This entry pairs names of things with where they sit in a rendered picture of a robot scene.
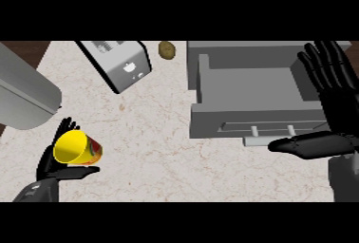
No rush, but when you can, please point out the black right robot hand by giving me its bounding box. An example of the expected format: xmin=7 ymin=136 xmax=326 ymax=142
xmin=265 ymin=40 xmax=359 ymax=160

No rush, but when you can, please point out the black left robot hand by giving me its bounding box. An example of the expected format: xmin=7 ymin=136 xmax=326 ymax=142
xmin=35 ymin=116 xmax=100 ymax=182

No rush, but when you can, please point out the yellow cup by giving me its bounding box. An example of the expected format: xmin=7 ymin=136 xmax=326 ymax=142
xmin=51 ymin=129 xmax=103 ymax=166

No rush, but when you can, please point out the grey drawer front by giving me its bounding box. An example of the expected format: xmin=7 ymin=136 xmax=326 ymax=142
xmin=187 ymin=103 xmax=333 ymax=140

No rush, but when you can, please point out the grey open drawer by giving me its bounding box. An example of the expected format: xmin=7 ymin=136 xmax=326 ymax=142
xmin=196 ymin=53 xmax=324 ymax=112

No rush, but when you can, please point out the large grey rounded appliance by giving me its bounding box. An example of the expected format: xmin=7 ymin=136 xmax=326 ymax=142
xmin=0 ymin=42 xmax=63 ymax=131

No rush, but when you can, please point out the grey cabinet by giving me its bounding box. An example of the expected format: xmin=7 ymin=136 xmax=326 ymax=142
xmin=184 ymin=40 xmax=352 ymax=91

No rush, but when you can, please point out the silver toaster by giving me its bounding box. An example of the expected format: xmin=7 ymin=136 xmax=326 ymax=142
xmin=73 ymin=40 xmax=153 ymax=95

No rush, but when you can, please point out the brown potato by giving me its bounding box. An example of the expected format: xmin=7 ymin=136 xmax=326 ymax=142
xmin=156 ymin=41 xmax=178 ymax=60

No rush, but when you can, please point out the pale drawer handle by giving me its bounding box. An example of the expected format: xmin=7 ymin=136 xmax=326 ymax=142
xmin=242 ymin=124 xmax=305 ymax=147

